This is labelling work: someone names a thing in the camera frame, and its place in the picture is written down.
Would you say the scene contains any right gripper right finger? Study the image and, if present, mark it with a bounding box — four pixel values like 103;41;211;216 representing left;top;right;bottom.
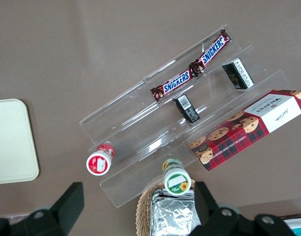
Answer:
194;181;242;236

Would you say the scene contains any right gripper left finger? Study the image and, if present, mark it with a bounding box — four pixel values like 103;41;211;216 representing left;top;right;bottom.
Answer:
25;181;85;236

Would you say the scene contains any wicker basket holding foil packs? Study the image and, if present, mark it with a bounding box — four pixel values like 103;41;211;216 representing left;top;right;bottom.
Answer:
136;179;197;236

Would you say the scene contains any cream plastic tray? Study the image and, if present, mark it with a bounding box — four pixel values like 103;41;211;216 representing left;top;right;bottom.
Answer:
0;98;40;185

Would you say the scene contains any green lidded yogurt cup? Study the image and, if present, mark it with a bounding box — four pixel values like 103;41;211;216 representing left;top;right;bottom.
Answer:
162;158;192;197

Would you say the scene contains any silver foil pack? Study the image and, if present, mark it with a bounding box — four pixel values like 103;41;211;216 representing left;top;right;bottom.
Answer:
150;188;202;236

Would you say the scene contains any red lidded yogurt cup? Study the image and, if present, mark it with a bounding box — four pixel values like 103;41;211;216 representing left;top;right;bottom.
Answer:
85;143;116;176

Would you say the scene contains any Walkers red cookie box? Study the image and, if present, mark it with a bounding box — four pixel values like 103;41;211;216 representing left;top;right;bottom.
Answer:
189;89;301;172

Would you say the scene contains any white plastic snack bin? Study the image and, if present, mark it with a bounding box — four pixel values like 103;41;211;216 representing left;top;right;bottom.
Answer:
285;216;301;236

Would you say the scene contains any small black carton box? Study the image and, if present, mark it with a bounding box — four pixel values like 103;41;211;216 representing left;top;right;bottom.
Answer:
221;58;255;91
172;94;201;124

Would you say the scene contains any clear acrylic stepped shelf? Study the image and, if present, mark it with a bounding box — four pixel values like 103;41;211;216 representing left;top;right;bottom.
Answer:
79;24;292;209

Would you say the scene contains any Snickers chocolate bar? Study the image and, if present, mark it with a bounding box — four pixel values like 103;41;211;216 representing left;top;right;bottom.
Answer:
189;28;232;77
150;69;194;103

